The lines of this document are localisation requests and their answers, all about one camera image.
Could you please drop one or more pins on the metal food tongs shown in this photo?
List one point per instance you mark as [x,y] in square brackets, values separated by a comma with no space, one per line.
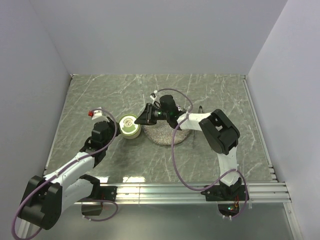
[196,133]

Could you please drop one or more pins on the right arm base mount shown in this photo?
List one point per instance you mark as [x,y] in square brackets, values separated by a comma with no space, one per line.
[224,193]

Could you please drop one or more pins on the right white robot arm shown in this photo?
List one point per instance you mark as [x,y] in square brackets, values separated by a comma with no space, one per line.
[221,134]

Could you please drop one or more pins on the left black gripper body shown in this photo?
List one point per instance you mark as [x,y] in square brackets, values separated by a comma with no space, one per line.
[112,129]

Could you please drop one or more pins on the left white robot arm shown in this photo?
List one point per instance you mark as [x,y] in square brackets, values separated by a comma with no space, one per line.
[47,197]

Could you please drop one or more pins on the green round lid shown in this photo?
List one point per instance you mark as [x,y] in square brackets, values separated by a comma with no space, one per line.
[128,121]

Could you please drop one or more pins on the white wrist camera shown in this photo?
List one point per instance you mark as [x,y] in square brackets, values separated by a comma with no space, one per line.
[97,115]
[153,95]

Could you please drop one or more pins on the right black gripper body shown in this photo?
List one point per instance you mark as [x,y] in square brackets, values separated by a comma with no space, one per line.
[158,114]

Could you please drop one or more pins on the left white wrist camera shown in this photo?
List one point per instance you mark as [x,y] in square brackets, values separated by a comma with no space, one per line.
[97,115]

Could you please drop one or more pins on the speckled ceramic plate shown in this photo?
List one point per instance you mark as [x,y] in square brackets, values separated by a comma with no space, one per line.
[161,133]

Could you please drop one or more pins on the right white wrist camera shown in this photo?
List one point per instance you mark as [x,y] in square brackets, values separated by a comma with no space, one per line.
[153,95]

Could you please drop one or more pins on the aluminium mounting rail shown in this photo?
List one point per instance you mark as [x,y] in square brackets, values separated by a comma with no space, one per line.
[177,193]

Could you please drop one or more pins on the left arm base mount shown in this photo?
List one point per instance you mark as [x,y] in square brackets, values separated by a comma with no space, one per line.
[105,192]

